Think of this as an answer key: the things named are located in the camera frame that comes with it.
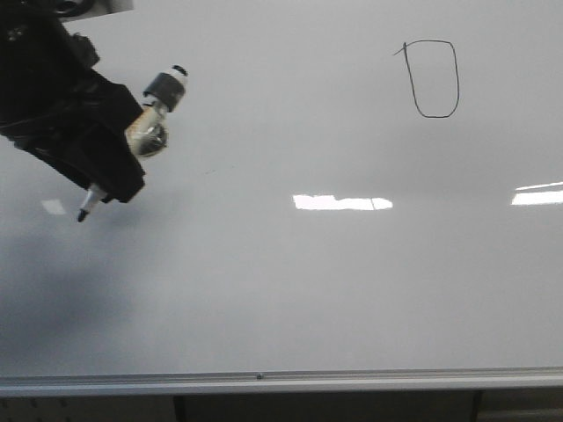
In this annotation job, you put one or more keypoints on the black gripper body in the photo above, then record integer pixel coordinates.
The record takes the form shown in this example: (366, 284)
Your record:
(56, 107)

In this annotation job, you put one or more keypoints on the white marker with black grip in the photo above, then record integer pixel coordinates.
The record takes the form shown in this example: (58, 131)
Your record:
(151, 127)

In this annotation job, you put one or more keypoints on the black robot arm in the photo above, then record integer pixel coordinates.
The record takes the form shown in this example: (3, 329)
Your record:
(53, 9)

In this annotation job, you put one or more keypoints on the aluminium whiteboard marker tray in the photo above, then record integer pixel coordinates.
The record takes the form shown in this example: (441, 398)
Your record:
(280, 382)

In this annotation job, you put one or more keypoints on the white whiteboard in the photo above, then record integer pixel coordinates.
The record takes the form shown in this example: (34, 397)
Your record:
(337, 194)

